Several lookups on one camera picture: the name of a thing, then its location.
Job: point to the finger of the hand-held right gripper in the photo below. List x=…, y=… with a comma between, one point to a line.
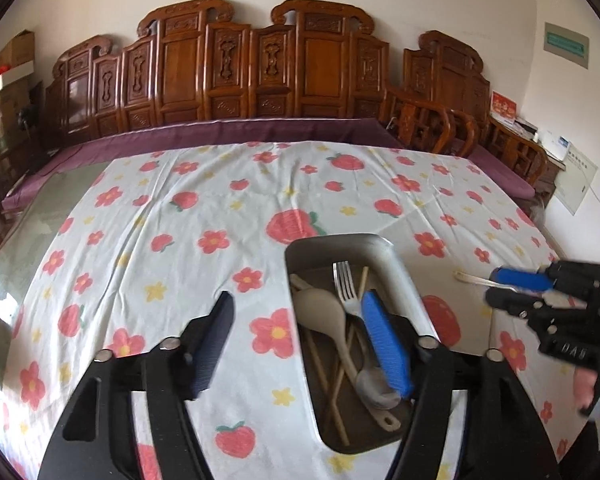
x=515, y=304
x=522, y=278

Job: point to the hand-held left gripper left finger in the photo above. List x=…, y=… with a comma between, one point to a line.
x=212, y=345

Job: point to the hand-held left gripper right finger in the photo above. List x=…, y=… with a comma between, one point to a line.
x=385, y=345

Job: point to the pale plastic spoon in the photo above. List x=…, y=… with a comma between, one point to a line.
x=377, y=387
x=301, y=282
x=320, y=310

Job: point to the silver fork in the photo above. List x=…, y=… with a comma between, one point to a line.
x=364, y=282

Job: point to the wooden chopstick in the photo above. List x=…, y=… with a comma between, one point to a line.
x=317, y=370

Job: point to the metal tray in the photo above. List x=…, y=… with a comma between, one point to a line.
x=310, y=255

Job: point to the person's right hand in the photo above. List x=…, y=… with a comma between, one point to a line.
x=585, y=387

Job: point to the strawberry flower print tablecloth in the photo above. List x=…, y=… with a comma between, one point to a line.
x=180, y=260

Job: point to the white paper board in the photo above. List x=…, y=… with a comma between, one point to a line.
x=577, y=182

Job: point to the carved wooden armchair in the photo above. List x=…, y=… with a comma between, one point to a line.
x=517, y=155
x=430, y=125

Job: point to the white and blue box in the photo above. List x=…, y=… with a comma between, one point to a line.
x=554, y=142

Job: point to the red card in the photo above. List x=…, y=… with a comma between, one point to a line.
x=503, y=105

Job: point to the purple cloth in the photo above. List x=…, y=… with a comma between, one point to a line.
x=220, y=132

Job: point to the carved wooden sofa back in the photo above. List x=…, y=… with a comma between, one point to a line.
x=325, y=65
x=200, y=65
x=105, y=95
x=445, y=80

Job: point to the brown cardboard box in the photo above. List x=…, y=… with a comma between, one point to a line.
x=15, y=50
x=17, y=102

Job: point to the white box with red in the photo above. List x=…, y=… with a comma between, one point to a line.
x=10, y=76

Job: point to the green wall sign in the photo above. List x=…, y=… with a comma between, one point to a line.
x=566, y=45

